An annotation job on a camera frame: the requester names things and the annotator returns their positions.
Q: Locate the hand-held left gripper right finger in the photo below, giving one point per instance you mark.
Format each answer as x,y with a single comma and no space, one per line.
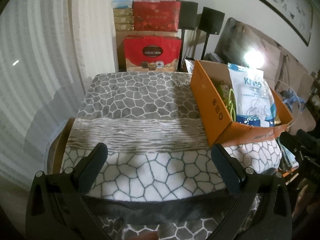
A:
225,170

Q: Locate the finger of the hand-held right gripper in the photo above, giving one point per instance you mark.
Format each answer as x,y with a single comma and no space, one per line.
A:
302,141

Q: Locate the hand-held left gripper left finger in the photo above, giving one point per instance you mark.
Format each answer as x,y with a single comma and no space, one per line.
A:
95,165

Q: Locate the orange cardboard box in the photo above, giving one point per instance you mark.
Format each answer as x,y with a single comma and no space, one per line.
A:
207,105

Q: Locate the white blue mask packet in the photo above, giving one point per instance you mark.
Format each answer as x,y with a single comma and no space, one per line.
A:
252,95

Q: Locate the green face mask packet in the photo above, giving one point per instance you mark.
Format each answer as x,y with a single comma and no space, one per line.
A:
290,157

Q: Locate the grey white patterned blanket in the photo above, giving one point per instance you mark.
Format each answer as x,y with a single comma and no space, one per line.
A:
140,120

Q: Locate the brown sofa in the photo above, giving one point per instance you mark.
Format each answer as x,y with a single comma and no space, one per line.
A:
295,70

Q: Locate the white curtain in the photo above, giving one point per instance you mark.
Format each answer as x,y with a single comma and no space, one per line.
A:
37,67

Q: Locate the tan cardboard box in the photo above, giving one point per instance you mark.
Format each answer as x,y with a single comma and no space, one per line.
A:
120,52

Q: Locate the large beige cushion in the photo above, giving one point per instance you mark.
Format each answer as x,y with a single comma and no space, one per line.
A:
237,40

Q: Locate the black speaker stand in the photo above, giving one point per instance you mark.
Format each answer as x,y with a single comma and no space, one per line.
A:
183,45
205,46

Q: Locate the red Collection gift bag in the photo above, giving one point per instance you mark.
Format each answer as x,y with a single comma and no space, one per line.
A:
152,52

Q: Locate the framed painting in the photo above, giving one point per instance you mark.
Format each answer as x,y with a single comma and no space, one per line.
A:
277,2

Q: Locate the red patterned gift box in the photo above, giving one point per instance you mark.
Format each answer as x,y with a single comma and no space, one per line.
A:
156,16

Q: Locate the blue tissue packet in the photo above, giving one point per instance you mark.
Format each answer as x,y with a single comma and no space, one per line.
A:
122,2

